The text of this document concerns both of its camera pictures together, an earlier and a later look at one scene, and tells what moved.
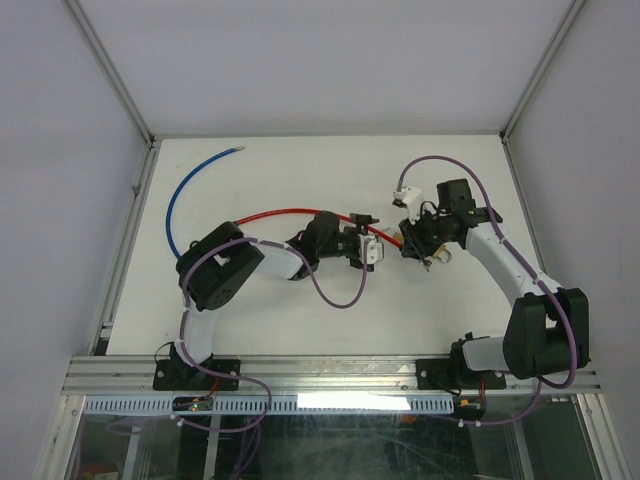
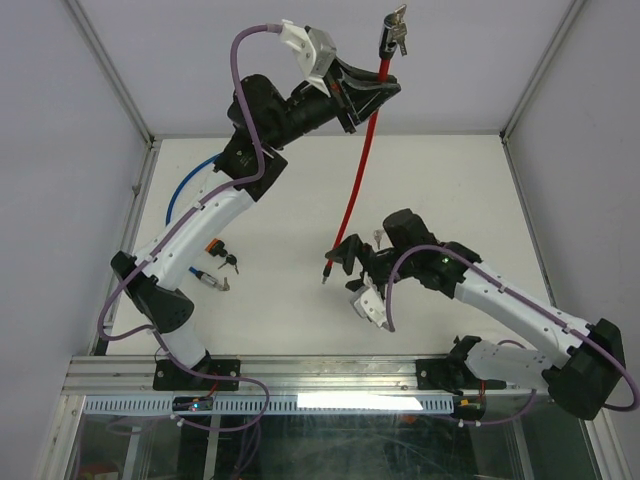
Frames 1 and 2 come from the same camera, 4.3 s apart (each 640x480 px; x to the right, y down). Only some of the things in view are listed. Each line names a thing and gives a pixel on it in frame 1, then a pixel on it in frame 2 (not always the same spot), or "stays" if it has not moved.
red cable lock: x=310 y=211 -> x=392 y=30
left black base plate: x=182 y=375 stays
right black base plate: x=443 y=374 stays
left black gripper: x=361 y=227 -> x=364 y=93
